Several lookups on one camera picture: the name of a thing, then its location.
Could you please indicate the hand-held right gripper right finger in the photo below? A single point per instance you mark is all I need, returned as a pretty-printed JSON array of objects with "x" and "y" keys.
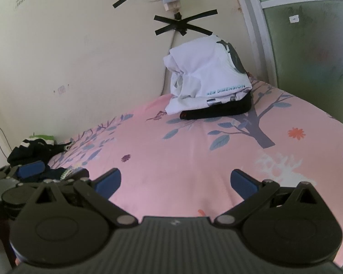
[{"x": 243, "y": 184}]

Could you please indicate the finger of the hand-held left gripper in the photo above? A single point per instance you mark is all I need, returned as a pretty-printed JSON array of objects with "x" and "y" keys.
[{"x": 31, "y": 169}]

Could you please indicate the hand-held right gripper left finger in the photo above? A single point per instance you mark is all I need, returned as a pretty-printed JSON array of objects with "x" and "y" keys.
[{"x": 108, "y": 181}]

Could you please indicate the dark knit garment striped trim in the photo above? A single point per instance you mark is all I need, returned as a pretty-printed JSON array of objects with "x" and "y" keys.
[{"x": 57, "y": 174}]

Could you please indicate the black garment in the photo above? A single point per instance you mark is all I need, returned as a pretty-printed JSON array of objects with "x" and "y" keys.
[{"x": 217, "y": 110}]

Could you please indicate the white printed t-shirt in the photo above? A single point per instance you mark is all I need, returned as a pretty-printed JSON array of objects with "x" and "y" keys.
[{"x": 205, "y": 71}]

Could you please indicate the pile of dark clothes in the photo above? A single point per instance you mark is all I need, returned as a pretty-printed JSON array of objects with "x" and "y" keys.
[{"x": 31, "y": 151}]

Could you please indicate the green cloth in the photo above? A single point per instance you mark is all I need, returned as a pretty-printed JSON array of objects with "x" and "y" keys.
[{"x": 44, "y": 137}]

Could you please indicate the pink floral bed sheet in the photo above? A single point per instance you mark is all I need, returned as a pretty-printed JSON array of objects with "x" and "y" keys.
[{"x": 174, "y": 154}]

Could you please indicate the green frosted glass door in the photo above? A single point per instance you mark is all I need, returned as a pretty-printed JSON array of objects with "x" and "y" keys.
[{"x": 317, "y": 48}]

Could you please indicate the black tape cross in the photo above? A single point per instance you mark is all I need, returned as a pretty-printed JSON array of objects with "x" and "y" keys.
[{"x": 185, "y": 24}]

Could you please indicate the white paper sticker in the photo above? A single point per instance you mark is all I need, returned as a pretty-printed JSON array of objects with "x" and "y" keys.
[{"x": 294, "y": 19}]

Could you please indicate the cream power plug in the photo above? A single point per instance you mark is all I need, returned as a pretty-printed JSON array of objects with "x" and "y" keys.
[{"x": 171, "y": 5}]

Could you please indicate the white door frame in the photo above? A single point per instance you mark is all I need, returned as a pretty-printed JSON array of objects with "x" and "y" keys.
[{"x": 254, "y": 20}]

